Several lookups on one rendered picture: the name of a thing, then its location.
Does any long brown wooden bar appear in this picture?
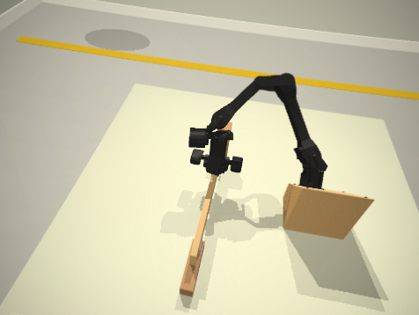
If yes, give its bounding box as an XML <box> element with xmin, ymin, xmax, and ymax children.
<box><xmin>190</xmin><ymin>174</ymin><xmax>217</xmax><ymax>266</ymax></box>

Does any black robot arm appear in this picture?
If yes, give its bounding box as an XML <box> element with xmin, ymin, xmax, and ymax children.
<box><xmin>188</xmin><ymin>73</ymin><xmax>327</xmax><ymax>189</ymax></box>

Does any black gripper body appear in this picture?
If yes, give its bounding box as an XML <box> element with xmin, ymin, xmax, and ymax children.
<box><xmin>190</xmin><ymin>147</ymin><xmax>243</xmax><ymax>173</ymax></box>

